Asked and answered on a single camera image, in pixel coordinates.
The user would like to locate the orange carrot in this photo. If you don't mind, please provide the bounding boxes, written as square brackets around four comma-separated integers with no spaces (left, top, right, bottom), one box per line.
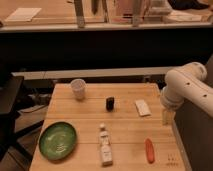
[145,138,155,163]

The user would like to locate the white paper cup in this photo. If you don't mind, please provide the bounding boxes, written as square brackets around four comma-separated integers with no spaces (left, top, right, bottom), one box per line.
[70,79,86,100]

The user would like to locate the green plate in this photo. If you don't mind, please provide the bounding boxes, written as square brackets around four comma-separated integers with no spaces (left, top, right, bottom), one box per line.
[39,122,77,161]

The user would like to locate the black eraser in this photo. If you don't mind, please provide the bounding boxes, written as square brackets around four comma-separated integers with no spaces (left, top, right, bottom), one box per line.
[106,97,115,111]

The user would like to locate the white glue bottle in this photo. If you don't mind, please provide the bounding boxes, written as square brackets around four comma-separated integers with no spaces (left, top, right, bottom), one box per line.
[99,123,113,166]

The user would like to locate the white paper sheet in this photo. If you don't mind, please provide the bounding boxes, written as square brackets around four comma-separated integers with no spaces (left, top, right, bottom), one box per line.
[5,8,41,22]

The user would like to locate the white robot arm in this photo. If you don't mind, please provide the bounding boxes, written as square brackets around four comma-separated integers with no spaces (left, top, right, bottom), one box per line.
[160,62,213,125]

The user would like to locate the black chair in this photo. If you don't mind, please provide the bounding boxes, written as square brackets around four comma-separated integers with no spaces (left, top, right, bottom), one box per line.
[0,76,44,161]

